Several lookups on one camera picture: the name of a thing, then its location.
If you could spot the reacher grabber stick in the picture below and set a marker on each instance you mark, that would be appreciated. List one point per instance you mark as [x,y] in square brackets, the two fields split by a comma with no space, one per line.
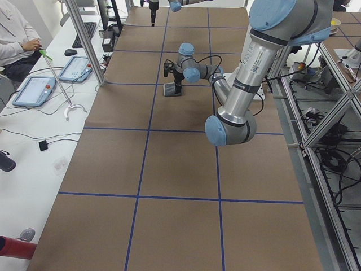
[71,106]

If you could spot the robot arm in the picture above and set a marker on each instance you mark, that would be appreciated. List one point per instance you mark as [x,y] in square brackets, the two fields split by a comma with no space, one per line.
[175,5]
[273,25]

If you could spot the near teach pendant tablet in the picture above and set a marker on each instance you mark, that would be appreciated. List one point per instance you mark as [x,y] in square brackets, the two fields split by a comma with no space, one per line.
[35,91]

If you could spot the black water bottle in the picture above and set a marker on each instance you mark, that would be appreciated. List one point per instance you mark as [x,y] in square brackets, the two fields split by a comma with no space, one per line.
[6,163]

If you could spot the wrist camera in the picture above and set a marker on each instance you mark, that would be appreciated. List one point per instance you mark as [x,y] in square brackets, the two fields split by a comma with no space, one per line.
[168,67]

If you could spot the small black square puck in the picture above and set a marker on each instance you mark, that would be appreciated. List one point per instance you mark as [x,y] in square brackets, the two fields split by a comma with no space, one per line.
[43,145]

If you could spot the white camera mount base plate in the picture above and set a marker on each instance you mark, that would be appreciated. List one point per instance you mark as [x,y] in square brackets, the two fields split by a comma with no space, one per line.
[230,80]

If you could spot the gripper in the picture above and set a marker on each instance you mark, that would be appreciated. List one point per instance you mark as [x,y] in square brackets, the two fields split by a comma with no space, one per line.
[152,12]
[177,77]

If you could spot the pink towel with grey edge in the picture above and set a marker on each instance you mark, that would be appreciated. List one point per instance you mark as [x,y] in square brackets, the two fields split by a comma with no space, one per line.
[172,90]

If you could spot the teach pendant tablet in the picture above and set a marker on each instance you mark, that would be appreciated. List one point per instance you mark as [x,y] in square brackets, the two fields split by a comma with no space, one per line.
[35,91]
[76,70]

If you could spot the round metal table grommet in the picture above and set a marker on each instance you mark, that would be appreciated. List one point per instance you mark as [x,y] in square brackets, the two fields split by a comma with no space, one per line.
[27,234]

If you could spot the aluminium frame rack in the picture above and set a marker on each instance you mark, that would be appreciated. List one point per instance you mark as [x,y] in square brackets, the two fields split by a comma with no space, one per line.
[322,120]

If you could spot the black power adapter box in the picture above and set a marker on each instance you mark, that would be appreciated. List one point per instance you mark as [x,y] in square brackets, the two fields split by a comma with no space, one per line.
[108,41]

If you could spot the seated person in white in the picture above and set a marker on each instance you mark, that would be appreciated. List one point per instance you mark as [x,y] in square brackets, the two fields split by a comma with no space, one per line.
[20,43]

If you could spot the black computer mouse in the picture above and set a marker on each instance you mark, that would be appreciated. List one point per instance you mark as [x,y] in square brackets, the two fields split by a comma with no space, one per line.
[70,52]

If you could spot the emergency stop button box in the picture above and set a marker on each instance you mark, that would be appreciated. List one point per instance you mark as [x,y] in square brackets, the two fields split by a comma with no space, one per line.
[298,68]

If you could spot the aluminium profile post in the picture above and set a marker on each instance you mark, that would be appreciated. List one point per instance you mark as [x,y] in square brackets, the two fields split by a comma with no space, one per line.
[85,39]

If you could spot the brown paper table mat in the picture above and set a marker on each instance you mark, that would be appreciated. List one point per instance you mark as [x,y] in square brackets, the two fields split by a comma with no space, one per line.
[145,190]

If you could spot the red cylinder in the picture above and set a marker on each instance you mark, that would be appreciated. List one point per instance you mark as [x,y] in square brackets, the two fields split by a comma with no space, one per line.
[16,248]

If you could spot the far teach pendant tablet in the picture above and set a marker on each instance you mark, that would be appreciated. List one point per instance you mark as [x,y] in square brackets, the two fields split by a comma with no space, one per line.
[76,70]

